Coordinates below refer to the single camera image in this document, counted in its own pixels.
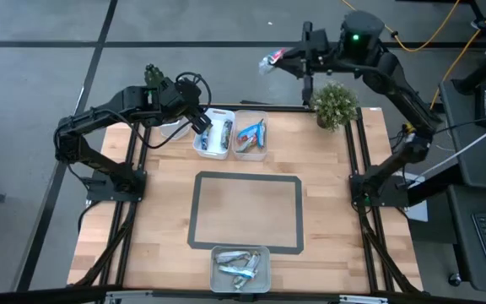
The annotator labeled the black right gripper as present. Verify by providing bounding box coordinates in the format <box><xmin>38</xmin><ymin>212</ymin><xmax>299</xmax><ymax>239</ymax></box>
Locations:
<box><xmin>273</xmin><ymin>21</ymin><xmax>337</xmax><ymax>106</ymax></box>

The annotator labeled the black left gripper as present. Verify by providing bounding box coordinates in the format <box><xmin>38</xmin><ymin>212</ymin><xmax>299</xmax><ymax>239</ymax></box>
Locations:
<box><xmin>157</xmin><ymin>78</ymin><xmax>213</xmax><ymax>136</ymax></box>

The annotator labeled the dark blue granola bar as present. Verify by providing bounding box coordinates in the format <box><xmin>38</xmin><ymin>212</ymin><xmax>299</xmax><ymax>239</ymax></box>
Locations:
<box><xmin>221</xmin><ymin>119</ymin><xmax>234</xmax><ymax>150</ymax></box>
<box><xmin>200</xmin><ymin>125</ymin><xmax>212</xmax><ymax>151</ymax></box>

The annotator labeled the red multicolour granola bar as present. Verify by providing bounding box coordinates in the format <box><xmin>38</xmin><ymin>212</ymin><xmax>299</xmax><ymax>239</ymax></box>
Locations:
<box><xmin>258</xmin><ymin>46</ymin><xmax>289</xmax><ymax>76</ymax></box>
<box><xmin>237</xmin><ymin>134</ymin><xmax>258</xmax><ymax>154</ymax></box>

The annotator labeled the blue red-ended granola bar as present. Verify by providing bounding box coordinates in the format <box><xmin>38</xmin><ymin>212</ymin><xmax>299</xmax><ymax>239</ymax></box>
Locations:
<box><xmin>256</xmin><ymin>118</ymin><xmax>267</xmax><ymax>149</ymax></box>
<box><xmin>237</xmin><ymin>122</ymin><xmax>262</xmax><ymax>140</ymax></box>

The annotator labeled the white plastic bin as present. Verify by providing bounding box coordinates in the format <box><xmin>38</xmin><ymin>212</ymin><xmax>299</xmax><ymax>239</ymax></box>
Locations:
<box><xmin>192</xmin><ymin>107</ymin><xmax>236</xmax><ymax>160</ymax></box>

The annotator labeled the small clear plastic bin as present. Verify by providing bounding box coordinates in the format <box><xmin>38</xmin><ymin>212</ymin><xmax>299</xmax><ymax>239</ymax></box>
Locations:
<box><xmin>159</xmin><ymin>117</ymin><xmax>192</xmax><ymax>142</ymax></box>

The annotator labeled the white-flowered plant in black pot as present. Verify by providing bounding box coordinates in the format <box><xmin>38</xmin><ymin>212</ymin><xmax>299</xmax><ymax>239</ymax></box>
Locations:
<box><xmin>310</xmin><ymin>81</ymin><xmax>360</xmax><ymax>133</ymax></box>

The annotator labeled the grey plastic bin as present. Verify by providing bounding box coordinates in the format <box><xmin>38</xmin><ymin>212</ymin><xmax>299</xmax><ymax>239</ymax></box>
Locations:
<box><xmin>208</xmin><ymin>245</ymin><xmax>272</xmax><ymax>294</ymax></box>

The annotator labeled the dark grey desk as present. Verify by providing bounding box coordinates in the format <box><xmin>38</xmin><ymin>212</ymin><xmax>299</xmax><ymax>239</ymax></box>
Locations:
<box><xmin>445</xmin><ymin>183</ymin><xmax>486</xmax><ymax>295</ymax></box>
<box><xmin>439</xmin><ymin>79</ymin><xmax>486</xmax><ymax>191</ymax></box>

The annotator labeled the white sheet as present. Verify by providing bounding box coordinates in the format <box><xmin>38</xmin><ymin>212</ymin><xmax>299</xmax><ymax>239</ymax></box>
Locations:
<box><xmin>402</xmin><ymin>171</ymin><xmax>429</xmax><ymax>223</ymax></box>

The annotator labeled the silver aluminium extrusion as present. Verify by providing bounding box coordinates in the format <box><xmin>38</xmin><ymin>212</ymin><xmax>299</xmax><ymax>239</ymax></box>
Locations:
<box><xmin>338</xmin><ymin>294</ymin><xmax>390</xmax><ymax>304</ymax></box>
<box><xmin>105</xmin><ymin>290</ymin><xmax>143</xmax><ymax>304</ymax></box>

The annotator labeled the black aluminium table frame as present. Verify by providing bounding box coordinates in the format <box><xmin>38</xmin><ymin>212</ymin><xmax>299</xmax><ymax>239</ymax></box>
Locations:
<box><xmin>67</xmin><ymin>103</ymin><xmax>424</xmax><ymax>304</ymax></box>

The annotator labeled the yellow extension cord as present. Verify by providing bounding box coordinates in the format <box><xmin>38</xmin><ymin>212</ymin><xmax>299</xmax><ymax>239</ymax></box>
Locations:
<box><xmin>342</xmin><ymin>0</ymin><xmax>462</xmax><ymax>52</ymax></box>
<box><xmin>430</xmin><ymin>0</ymin><xmax>486</xmax><ymax>109</ymax></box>

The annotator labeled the white cable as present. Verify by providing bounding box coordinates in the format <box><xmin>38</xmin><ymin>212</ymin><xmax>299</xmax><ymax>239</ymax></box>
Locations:
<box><xmin>411</xmin><ymin>126</ymin><xmax>486</xmax><ymax>183</ymax></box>

